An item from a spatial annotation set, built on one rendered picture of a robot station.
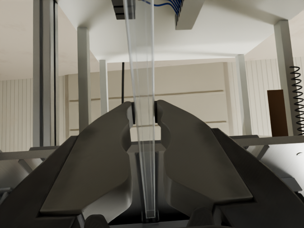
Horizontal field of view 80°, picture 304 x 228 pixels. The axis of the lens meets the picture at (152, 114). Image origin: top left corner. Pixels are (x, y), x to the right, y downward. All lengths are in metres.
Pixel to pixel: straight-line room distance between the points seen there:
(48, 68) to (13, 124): 3.26
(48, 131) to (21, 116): 3.19
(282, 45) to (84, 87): 0.64
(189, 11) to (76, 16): 0.32
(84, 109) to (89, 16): 0.27
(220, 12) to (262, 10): 0.12
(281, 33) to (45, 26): 0.69
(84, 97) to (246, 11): 0.54
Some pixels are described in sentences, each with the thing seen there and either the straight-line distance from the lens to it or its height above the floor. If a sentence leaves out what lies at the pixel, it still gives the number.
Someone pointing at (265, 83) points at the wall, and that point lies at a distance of 3.20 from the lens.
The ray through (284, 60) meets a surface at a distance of 0.74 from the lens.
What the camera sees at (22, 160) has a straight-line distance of 0.22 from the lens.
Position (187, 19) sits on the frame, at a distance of 0.55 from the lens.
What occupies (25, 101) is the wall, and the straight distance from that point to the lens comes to 3.64.
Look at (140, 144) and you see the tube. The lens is 0.15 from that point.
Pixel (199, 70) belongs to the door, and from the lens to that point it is 2.90.
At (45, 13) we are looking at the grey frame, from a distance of 0.55.
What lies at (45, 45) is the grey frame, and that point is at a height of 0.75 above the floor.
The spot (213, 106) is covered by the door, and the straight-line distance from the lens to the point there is 2.83.
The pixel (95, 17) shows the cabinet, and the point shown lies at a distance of 0.62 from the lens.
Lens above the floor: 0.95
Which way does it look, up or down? 5 degrees down
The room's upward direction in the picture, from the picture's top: 177 degrees clockwise
